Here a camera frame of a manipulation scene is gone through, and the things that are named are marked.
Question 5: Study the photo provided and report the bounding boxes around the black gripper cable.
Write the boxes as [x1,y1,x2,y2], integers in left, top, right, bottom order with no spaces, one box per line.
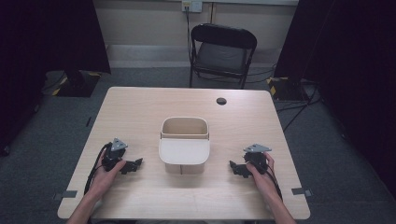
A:
[262,162,284,201]
[83,142,112,196]

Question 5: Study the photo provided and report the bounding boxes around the beige plastic bin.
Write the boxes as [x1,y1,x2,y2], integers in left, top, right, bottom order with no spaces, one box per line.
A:
[158,116,211,175]

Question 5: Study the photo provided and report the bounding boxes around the grey tape strip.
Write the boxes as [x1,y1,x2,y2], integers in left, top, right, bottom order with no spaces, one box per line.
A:
[52,189,78,202]
[290,187,314,198]

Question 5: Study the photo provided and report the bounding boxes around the person's left hand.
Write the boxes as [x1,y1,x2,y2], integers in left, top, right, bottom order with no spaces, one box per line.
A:
[88,160,127,201]

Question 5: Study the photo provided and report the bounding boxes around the stand base with striped tape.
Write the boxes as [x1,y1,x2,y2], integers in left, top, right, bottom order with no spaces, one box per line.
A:
[51,70,103,98]
[266,76,316,102]

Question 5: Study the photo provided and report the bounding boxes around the black floor cables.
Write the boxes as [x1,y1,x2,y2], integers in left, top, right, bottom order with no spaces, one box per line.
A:
[275,85,325,133]

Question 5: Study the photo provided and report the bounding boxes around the person's right hand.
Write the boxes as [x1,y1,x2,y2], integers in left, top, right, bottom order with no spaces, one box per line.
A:
[246,151,282,202]

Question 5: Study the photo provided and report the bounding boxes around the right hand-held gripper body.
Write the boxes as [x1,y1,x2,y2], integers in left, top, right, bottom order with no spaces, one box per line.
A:
[243,143,273,175]

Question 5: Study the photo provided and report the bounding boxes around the dark curtain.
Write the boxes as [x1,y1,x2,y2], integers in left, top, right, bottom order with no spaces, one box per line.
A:
[273,0,396,200]
[0,0,112,158]

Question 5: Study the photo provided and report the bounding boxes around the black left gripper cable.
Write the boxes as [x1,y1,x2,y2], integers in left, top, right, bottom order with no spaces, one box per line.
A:
[83,142,112,196]

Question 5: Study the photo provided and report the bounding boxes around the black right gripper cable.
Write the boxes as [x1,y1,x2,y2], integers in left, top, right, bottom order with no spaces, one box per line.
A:
[262,162,284,201]

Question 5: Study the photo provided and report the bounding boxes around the white wall outlet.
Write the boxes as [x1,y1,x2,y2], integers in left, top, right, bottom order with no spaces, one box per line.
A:
[181,0,204,14]

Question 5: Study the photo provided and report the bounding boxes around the black cable from outlet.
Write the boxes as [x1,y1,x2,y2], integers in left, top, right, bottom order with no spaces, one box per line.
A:
[185,5,193,64]

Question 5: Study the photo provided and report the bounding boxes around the black folding chair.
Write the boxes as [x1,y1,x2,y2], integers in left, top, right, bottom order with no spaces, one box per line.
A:
[188,22,259,91]

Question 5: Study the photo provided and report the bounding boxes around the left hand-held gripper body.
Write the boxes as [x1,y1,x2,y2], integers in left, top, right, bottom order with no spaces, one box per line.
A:
[101,137,129,173]

